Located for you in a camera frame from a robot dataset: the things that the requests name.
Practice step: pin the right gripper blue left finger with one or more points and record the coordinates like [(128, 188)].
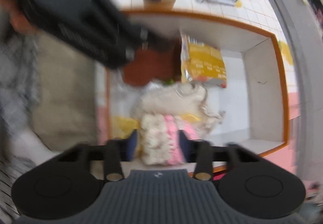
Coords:
[(111, 154)]

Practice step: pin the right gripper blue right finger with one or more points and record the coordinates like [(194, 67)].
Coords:
[(210, 161)]

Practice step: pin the yellow cleaning cloth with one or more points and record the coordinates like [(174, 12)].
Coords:
[(121, 127)]

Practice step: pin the pink white fluffy scrunchie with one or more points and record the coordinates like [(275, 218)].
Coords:
[(159, 144)]

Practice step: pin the brown flower-shaped sponge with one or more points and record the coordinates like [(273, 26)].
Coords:
[(149, 65)]

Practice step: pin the yellow snack packet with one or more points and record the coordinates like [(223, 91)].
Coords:
[(201, 62)]

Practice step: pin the crocheted orange and strawberry toy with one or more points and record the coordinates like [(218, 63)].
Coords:
[(169, 82)]

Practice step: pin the orange cardboard box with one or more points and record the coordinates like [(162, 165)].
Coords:
[(255, 100)]

